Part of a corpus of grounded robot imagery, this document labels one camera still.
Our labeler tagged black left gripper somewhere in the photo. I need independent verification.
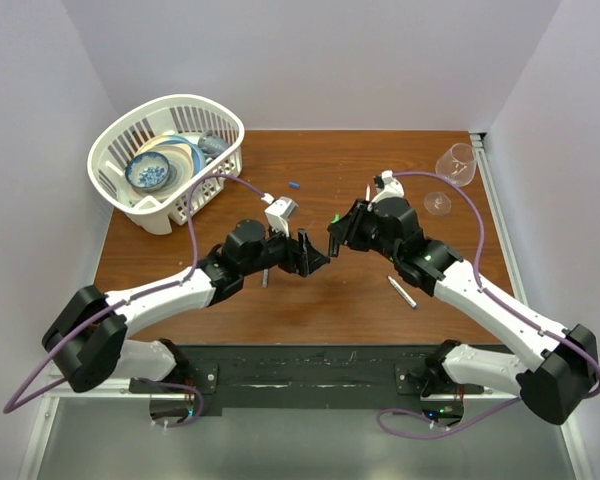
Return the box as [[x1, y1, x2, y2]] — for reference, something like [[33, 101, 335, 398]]
[[241, 219, 329, 278]]

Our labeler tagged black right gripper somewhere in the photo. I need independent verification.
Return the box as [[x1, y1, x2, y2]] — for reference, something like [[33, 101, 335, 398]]
[[329, 198, 400, 263]]

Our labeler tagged purple marker pen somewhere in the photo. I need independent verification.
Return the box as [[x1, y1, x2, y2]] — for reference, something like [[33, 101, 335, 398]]
[[387, 275, 419, 310]]

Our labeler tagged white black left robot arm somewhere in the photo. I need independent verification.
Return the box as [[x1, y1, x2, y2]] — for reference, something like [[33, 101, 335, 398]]
[[42, 219, 330, 393]]

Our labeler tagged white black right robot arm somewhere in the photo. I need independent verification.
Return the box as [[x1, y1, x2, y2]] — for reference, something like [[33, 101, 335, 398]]
[[328, 197, 600, 425]]

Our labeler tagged clear wine glass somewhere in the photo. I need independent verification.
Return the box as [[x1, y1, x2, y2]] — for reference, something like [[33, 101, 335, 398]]
[[424, 143, 477, 215]]

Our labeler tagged light blue plate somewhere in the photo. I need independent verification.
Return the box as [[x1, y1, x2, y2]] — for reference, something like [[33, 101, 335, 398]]
[[171, 135, 207, 176]]

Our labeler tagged grey blue mug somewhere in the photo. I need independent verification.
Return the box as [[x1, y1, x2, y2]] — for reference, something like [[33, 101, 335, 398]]
[[197, 130, 229, 160]]

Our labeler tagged beige blue plate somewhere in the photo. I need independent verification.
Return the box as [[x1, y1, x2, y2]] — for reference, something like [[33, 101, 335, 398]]
[[138, 135, 195, 201]]

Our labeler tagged blue patterned bowl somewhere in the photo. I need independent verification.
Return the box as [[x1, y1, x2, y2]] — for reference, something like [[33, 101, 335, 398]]
[[125, 152, 172, 192]]

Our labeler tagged white dish rack basket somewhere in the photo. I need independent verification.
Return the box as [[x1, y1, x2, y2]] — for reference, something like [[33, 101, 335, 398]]
[[87, 94, 245, 235]]

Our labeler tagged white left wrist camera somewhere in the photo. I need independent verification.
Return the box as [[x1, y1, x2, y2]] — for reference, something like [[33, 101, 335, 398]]
[[264, 197, 298, 237]]

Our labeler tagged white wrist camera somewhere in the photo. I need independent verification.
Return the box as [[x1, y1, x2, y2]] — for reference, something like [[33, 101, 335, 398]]
[[264, 197, 298, 237], [371, 170, 405, 204]]

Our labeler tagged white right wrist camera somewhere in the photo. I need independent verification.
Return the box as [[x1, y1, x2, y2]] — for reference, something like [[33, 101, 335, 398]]
[[371, 170, 405, 204]]

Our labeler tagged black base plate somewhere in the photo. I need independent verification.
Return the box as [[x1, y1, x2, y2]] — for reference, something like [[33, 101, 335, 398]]
[[129, 343, 486, 419]]

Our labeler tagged aluminium frame rail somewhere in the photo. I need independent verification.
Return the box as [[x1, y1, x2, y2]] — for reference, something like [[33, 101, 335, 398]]
[[469, 132, 528, 305]]

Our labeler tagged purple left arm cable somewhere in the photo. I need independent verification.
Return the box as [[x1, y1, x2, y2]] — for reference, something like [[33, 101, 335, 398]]
[[2, 174, 276, 415]]

